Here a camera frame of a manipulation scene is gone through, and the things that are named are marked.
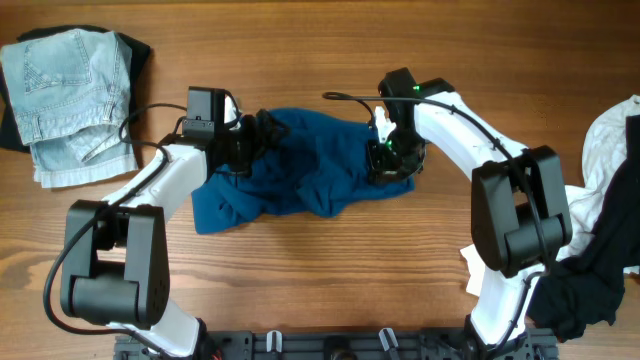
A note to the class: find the black garment at right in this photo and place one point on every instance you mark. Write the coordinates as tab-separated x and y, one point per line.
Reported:
587	289

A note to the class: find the folded light blue jeans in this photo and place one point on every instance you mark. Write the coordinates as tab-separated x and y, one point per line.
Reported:
70	93

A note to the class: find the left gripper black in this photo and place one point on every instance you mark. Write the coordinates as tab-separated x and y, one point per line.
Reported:
258	142

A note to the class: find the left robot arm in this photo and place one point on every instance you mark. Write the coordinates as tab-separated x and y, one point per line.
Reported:
112	276

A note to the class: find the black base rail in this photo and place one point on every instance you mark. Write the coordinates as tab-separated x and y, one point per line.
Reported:
429	343

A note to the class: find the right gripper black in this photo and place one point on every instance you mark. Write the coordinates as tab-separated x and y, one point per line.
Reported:
385	172

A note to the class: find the blue polo shirt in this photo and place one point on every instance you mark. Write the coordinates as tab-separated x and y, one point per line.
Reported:
319	167

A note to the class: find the white t-shirt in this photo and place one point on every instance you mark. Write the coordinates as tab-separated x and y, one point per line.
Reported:
604	150

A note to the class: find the folded black garment under jeans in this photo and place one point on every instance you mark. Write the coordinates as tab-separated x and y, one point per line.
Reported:
10	139

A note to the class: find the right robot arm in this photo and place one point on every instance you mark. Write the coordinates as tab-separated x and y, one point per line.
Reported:
519	210

